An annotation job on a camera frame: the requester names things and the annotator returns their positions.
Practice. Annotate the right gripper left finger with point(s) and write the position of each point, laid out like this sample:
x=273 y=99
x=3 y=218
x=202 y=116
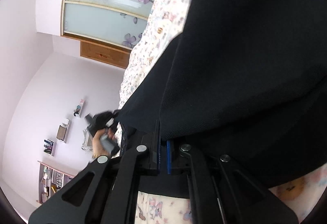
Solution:
x=106 y=191

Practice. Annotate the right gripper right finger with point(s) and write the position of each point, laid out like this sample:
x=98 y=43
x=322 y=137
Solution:
x=219 y=193

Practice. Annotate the black pants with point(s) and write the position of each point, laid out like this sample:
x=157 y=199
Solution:
x=245 y=78

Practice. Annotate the person left hand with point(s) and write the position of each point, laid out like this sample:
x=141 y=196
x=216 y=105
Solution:
x=98 y=149

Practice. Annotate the pink desk shelf unit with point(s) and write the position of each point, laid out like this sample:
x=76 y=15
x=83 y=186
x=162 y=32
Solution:
x=50 y=181

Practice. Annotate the wooden door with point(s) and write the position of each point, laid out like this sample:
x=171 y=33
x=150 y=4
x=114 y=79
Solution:
x=108 y=55

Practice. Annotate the bear print blanket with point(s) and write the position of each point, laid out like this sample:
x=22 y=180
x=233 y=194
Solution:
x=305 y=195

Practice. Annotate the white wall shelf with box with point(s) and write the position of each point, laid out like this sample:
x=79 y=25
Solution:
x=63 y=129

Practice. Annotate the white wall shelf with books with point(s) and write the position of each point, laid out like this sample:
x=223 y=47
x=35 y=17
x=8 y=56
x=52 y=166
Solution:
x=49 y=147

